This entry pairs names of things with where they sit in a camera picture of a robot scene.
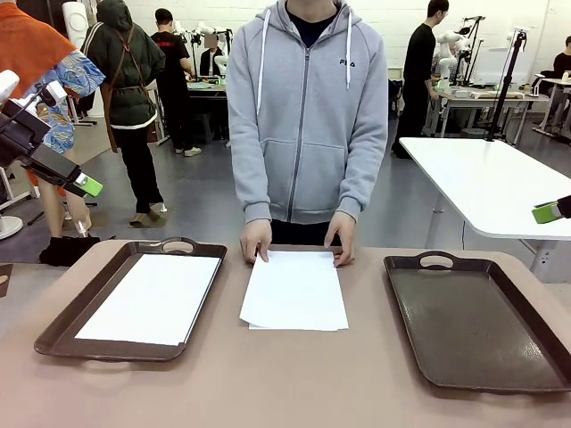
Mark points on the person in black sweater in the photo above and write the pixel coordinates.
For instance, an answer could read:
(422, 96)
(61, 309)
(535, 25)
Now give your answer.
(419, 67)

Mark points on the background work table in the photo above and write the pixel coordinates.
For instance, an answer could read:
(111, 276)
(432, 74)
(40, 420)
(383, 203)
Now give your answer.
(482, 99)

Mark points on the background table green mat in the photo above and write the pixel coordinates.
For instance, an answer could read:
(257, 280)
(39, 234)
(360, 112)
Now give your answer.
(205, 91)

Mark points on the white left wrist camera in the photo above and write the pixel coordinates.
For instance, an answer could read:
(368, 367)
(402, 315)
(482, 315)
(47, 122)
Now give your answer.
(55, 91)

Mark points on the person in grey hoodie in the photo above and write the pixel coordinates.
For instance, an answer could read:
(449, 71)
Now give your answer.
(308, 111)

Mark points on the black tripod pole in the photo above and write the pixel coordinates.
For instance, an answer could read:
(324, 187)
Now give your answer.
(505, 89)

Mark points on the seated person in black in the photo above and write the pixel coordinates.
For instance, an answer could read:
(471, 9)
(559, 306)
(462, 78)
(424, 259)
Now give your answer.
(564, 62)

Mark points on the left forearm grey sleeve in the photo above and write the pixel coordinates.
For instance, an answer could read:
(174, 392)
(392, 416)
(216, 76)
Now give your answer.
(361, 187)

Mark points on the brown wooden block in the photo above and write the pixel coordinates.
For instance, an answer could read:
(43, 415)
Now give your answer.
(4, 281)

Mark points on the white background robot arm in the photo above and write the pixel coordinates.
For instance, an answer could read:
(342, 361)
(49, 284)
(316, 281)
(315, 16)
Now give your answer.
(203, 29)
(448, 40)

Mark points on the figure in dark green coat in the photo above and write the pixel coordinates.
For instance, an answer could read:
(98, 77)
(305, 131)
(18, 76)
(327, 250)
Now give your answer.
(125, 67)

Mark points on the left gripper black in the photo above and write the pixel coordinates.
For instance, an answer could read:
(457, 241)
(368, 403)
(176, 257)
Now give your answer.
(20, 138)

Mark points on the person in black t-shirt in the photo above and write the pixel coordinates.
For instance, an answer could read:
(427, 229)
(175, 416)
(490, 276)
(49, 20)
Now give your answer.
(171, 62)

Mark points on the black lamp stand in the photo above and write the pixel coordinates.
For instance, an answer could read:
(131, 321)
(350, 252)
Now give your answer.
(464, 31)

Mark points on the seated person blurred face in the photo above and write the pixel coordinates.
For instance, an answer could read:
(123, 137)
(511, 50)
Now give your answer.
(209, 60)

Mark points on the white panel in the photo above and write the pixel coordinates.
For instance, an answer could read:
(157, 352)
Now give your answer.
(490, 67)

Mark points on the right forearm grey sleeve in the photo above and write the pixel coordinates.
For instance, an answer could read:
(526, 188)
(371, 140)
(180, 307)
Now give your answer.
(254, 196)

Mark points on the person left hand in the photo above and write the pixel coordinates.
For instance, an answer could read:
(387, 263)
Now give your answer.
(345, 238)

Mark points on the person right hand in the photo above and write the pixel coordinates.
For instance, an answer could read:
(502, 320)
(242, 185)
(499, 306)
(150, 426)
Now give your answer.
(256, 238)

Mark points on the white rounded table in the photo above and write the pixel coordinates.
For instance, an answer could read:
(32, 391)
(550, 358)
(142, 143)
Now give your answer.
(490, 178)

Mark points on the white round floor base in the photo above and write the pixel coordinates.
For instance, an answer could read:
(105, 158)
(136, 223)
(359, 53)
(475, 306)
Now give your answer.
(9, 227)

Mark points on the black bag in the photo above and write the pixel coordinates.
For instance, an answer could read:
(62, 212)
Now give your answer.
(67, 252)

